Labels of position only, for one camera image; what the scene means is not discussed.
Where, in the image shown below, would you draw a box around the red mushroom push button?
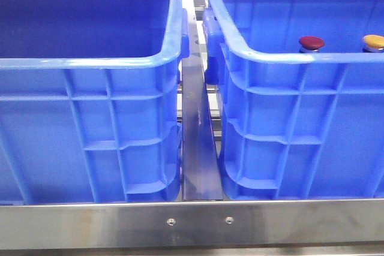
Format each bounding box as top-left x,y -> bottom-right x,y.
299,35 -> 325,53

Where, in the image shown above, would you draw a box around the yellow push button sideways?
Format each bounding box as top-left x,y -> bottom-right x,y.
362,34 -> 384,53

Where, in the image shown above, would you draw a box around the left blue plastic crate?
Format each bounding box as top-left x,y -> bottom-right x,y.
1,0 -> 189,206

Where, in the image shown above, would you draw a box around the blue plastic crate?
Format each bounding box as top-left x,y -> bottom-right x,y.
1,0 -> 189,206
205,0 -> 383,200

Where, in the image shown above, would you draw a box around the right blue plastic crate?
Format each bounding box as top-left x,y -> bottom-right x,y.
205,0 -> 383,200

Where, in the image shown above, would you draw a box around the steel front rail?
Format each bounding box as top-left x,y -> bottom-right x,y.
1,199 -> 383,250

